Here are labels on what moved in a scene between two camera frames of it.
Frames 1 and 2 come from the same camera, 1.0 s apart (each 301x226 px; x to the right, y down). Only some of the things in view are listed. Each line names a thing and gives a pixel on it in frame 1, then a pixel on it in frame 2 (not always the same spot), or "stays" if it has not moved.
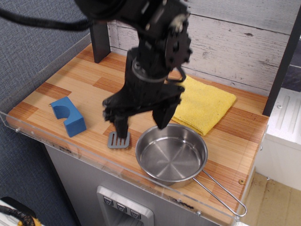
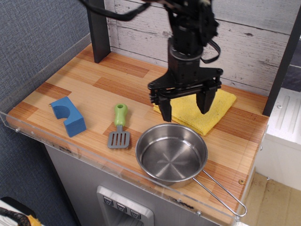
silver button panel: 117,210 stays
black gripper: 146,89 -> 185,76
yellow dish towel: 201,106 stays
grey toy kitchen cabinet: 97,195 stays
